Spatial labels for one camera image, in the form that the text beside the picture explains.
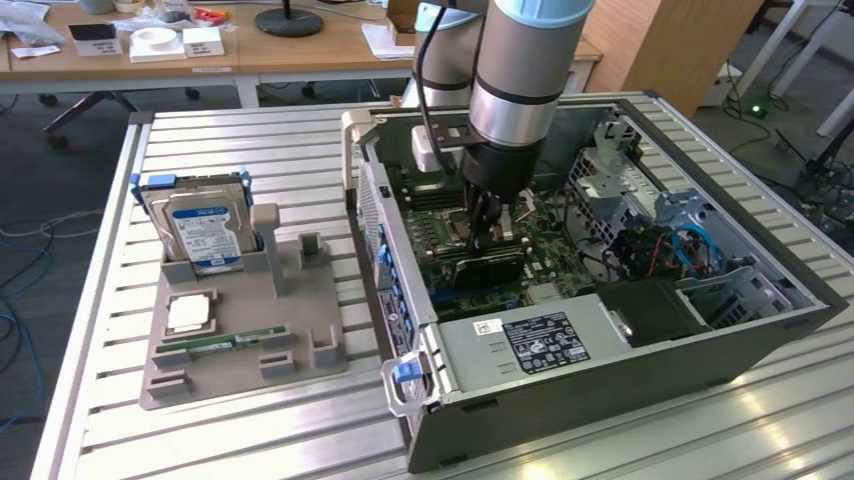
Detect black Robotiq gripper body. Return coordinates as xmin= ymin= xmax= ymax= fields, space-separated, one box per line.
xmin=461 ymin=141 xmax=540 ymax=201

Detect black low-profile graphics card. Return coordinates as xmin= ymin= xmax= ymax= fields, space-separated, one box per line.
xmin=452 ymin=248 xmax=527 ymax=296

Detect CPU socket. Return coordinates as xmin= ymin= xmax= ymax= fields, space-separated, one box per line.
xmin=436 ymin=205 xmax=472 ymax=249

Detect black RAM slot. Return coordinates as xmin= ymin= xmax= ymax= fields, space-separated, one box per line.
xmin=405 ymin=191 xmax=468 ymax=208
xmin=408 ymin=196 xmax=468 ymax=213
xmin=401 ymin=182 xmax=468 ymax=199
xmin=404 ymin=187 xmax=468 ymax=204

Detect metal socket cover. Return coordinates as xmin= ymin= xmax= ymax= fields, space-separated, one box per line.
xmin=512 ymin=185 xmax=543 ymax=226

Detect green motherboard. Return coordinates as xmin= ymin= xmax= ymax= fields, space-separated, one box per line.
xmin=397 ymin=182 xmax=601 ymax=321

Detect perforated metal disk bay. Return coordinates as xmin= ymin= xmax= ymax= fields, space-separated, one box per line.
xmin=564 ymin=117 xmax=702 ymax=236

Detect silver chipset heatsink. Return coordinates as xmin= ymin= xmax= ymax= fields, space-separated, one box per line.
xmin=524 ymin=283 xmax=569 ymax=305

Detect grey power supply unit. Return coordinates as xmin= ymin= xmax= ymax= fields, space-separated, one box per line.
xmin=425 ymin=292 xmax=632 ymax=394

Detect black plastic air shroud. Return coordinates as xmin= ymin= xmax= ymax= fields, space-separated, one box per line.
xmin=595 ymin=277 xmax=714 ymax=350

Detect stack of white papers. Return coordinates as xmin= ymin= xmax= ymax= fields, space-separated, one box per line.
xmin=359 ymin=22 xmax=419 ymax=62

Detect wooden cabinet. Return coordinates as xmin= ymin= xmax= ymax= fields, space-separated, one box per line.
xmin=579 ymin=0 xmax=766 ymax=117

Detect white electrical box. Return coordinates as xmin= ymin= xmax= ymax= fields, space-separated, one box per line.
xmin=708 ymin=74 xmax=743 ymax=109

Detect grey plastic parts rack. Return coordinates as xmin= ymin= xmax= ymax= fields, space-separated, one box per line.
xmin=136 ymin=202 xmax=349 ymax=412

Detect hard disk in blue caddy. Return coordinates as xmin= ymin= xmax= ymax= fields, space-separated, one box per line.
xmin=125 ymin=169 xmax=263 ymax=276

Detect open dark PC case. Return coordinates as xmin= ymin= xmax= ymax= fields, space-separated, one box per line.
xmin=341 ymin=97 xmax=850 ymax=475

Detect black round lamp base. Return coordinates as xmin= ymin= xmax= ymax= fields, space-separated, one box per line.
xmin=253 ymin=0 xmax=327 ymax=39

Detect silver CPU chip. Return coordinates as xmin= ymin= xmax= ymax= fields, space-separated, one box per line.
xmin=164 ymin=295 xmax=216 ymax=332

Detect white cardboard box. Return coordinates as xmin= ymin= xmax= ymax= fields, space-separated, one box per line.
xmin=180 ymin=27 xmax=224 ymax=60

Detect red plastic parts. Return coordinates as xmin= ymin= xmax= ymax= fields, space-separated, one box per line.
xmin=192 ymin=5 xmax=232 ymax=26

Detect flat white box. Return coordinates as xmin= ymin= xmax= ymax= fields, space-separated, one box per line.
xmin=128 ymin=42 xmax=189 ymax=65

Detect black pouch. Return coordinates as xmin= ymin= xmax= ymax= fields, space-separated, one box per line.
xmin=153 ymin=0 xmax=193 ymax=24

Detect black chair base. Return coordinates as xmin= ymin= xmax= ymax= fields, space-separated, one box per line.
xmin=40 ymin=89 xmax=142 ymax=150

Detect white box with black top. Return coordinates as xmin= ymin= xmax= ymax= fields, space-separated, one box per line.
xmin=68 ymin=23 xmax=125 ymax=58

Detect wooden desk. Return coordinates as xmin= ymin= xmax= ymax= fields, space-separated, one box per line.
xmin=0 ymin=0 xmax=605 ymax=96

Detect clear plastic bag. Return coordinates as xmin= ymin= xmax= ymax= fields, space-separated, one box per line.
xmin=0 ymin=0 xmax=66 ymax=47

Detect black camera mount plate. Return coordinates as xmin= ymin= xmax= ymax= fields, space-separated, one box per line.
xmin=425 ymin=122 xmax=485 ymax=151

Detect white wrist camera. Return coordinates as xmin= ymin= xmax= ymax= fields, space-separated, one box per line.
xmin=411 ymin=124 xmax=463 ymax=172

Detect black camera cable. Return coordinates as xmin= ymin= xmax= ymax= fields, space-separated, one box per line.
xmin=413 ymin=2 xmax=463 ymax=176

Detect blue wire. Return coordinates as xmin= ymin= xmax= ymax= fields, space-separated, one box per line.
xmin=668 ymin=223 xmax=727 ymax=277

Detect white table frame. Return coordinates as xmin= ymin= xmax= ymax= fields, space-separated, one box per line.
xmin=731 ymin=0 xmax=854 ymax=137

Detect black stand with cables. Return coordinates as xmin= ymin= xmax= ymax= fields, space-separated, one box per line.
xmin=776 ymin=127 xmax=854 ymax=216

